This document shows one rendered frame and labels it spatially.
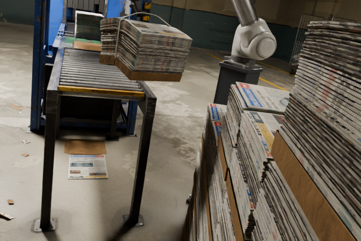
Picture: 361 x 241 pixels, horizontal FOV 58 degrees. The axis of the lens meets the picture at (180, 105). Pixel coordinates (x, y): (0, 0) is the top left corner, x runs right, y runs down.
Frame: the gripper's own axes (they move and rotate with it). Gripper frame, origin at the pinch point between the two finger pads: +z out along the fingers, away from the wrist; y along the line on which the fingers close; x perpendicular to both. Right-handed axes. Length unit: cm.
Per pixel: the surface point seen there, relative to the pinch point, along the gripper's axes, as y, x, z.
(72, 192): 132, 14, -34
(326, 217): 8, 57, 128
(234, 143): 27, 23, 88
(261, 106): 15, 18, 90
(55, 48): 63, -5, -140
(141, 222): 129, -11, 13
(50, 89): 50, 39, -14
